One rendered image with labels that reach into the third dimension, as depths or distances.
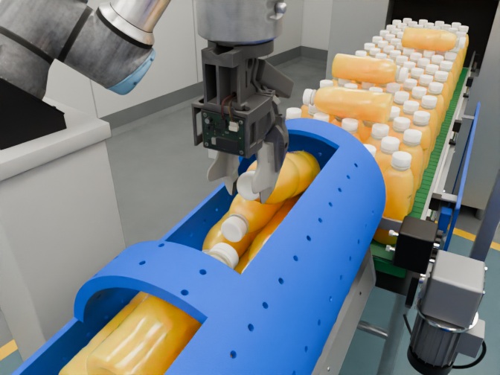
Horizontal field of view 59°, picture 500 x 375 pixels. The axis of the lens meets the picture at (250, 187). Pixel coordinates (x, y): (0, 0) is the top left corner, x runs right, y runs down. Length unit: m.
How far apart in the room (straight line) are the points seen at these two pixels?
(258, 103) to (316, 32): 5.23
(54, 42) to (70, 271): 0.59
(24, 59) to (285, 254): 0.79
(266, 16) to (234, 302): 0.28
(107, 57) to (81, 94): 2.54
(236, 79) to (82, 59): 0.71
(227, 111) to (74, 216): 0.81
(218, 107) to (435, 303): 0.79
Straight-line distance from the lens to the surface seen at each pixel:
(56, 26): 1.14
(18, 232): 1.16
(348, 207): 0.66
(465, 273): 1.11
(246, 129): 0.46
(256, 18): 0.45
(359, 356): 1.99
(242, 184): 0.59
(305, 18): 5.77
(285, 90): 0.58
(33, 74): 1.13
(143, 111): 4.04
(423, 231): 0.95
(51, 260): 1.24
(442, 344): 1.22
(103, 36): 1.13
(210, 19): 0.46
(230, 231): 0.70
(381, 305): 2.20
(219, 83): 0.46
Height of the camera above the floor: 1.54
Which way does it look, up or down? 32 degrees down
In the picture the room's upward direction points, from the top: straight up
